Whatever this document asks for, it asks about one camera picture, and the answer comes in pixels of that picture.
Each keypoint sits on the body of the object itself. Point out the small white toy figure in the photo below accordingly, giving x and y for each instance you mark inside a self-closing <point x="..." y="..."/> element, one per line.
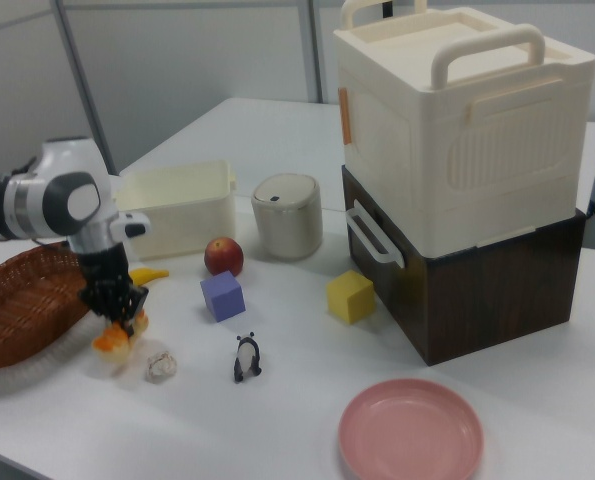
<point x="161" y="367"/>

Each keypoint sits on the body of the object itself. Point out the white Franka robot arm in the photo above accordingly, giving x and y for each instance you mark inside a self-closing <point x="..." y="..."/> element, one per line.
<point x="52" y="200"/>

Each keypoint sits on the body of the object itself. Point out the yellow banana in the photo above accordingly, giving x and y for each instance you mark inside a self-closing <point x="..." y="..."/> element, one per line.
<point x="149" y="275"/>

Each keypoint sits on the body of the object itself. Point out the cream plastic storage box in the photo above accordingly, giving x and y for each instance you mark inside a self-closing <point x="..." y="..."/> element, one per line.
<point x="457" y="150"/>

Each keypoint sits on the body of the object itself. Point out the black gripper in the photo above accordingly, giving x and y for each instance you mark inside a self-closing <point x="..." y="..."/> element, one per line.
<point x="104" y="267"/>

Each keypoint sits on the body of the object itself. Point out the small cream trash can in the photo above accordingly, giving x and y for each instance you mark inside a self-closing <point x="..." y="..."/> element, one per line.
<point x="287" y="220"/>

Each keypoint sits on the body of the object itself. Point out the purple foam cube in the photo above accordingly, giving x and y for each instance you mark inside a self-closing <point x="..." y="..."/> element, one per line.
<point x="222" y="297"/>

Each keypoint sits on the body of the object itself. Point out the toy bread loaf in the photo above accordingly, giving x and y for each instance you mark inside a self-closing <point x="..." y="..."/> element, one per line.
<point x="112" y="346"/>

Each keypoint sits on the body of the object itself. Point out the white plastic tub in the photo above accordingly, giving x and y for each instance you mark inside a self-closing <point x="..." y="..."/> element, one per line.
<point x="182" y="225"/>

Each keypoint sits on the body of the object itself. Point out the pink plastic plate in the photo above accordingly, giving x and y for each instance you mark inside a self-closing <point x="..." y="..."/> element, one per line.
<point x="409" y="432"/>

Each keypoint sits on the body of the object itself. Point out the brown wicker basket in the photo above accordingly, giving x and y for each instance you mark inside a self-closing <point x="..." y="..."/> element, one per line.
<point x="22" y="310"/>

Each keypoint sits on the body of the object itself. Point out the panda toy figure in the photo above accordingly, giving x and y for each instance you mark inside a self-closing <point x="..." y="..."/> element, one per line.
<point x="247" y="357"/>

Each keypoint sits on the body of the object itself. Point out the yellow foam cube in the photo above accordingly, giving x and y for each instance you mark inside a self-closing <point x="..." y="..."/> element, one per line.
<point x="349" y="300"/>

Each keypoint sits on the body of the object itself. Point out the dark brown storage box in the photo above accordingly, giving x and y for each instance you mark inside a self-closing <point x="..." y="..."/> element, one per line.
<point x="497" y="305"/>

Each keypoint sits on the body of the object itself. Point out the black camera stand pole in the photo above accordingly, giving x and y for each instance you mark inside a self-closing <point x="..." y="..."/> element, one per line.
<point x="387" y="7"/>

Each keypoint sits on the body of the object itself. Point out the red apple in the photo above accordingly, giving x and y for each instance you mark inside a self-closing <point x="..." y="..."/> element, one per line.
<point x="223" y="256"/>

